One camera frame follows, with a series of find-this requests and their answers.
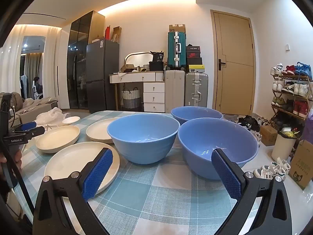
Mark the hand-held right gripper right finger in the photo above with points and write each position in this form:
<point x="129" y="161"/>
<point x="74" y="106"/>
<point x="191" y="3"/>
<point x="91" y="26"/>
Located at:
<point x="227" y="173"/>

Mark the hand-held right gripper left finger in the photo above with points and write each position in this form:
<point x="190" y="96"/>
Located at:
<point x="97" y="173"/>

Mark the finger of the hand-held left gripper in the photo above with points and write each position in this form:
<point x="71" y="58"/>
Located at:
<point x="36" y="131"/>
<point x="27" y="126"/>

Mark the cream plate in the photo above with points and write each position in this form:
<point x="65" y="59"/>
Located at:
<point x="57" y="138"/>
<point x="97" y="132"/>
<point x="71" y="161"/>

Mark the blue bowl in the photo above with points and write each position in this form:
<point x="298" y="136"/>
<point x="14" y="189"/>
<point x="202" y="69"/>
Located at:
<point x="144" y="132"/>
<point x="215" y="137"/>
<point x="195" y="113"/>

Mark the person's left hand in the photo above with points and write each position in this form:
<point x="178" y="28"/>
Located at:
<point x="17" y="159"/>

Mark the white plastic bag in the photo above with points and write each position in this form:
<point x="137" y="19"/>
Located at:
<point x="50" y="116"/>

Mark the grey sofa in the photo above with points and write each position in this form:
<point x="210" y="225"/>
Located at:
<point x="41" y="102"/>

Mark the white green sneaker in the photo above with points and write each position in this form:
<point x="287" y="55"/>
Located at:
<point x="280" y="171"/>
<point x="262" y="173"/>

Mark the small white plate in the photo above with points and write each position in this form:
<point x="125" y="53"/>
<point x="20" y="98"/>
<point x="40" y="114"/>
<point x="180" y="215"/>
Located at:
<point x="71" y="120"/>

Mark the brown cardboard box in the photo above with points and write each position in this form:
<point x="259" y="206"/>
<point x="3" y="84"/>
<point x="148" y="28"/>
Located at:
<point x="267" y="135"/>

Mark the white trash bin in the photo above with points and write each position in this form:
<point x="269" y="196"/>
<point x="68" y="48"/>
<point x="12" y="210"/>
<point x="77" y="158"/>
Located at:
<point x="283" y="146"/>

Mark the cat print cardboard box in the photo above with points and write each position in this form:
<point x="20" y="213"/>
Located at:
<point x="302" y="166"/>

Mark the woven laundry basket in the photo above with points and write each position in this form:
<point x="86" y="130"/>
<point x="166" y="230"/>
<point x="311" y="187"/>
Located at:
<point x="130" y="99"/>

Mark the grey refrigerator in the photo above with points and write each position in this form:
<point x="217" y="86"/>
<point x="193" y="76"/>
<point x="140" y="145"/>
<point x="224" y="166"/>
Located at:
<point x="102" y="78"/>

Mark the dark glass cabinet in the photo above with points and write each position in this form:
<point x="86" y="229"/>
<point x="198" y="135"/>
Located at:
<point x="78" y="53"/>

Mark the silver suitcase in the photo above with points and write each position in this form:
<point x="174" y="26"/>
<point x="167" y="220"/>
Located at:
<point x="195" y="88"/>

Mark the metal shoe rack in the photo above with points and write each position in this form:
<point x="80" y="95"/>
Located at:
<point x="276" y="95"/>

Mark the purple plastic bag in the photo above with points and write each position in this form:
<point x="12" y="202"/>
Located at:
<point x="309" y="127"/>

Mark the wooden door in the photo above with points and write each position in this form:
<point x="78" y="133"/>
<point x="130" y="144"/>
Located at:
<point x="232" y="78"/>

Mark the white vanity desk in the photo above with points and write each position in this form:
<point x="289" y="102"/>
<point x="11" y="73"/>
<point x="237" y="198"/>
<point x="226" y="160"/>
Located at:
<point x="154" y="95"/>

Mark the beige suitcase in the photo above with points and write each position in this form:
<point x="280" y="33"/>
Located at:
<point x="174" y="90"/>

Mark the yellow black shoe box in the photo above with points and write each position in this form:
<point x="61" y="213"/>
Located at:
<point x="195" y="69"/>

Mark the small cardboard box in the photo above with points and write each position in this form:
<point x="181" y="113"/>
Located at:
<point x="127" y="68"/>

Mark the shoe rack with shoes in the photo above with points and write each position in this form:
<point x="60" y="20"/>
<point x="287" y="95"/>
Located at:
<point x="298" y="89"/>

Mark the arched mirror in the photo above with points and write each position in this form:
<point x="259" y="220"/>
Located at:
<point x="138" y="58"/>

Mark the black storage box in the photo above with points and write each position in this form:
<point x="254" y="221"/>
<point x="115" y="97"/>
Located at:
<point x="156" y="66"/>

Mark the black paper bag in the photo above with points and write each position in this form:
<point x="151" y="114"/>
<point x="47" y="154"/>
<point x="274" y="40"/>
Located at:
<point x="157" y="56"/>

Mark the teal suitcase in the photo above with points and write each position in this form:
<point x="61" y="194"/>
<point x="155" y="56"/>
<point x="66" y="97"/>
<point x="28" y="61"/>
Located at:
<point x="176" y="51"/>

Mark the flat cardboard box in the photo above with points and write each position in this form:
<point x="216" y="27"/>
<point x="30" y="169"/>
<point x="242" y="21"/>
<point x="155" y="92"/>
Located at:
<point x="177" y="28"/>

